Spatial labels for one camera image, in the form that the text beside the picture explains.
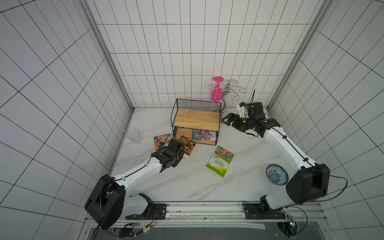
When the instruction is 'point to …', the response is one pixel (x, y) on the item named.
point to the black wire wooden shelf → (197, 120)
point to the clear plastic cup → (135, 136)
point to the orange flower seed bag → (189, 145)
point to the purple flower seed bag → (202, 134)
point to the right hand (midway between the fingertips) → (220, 122)
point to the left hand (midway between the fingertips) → (181, 155)
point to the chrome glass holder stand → (226, 89)
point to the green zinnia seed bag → (220, 161)
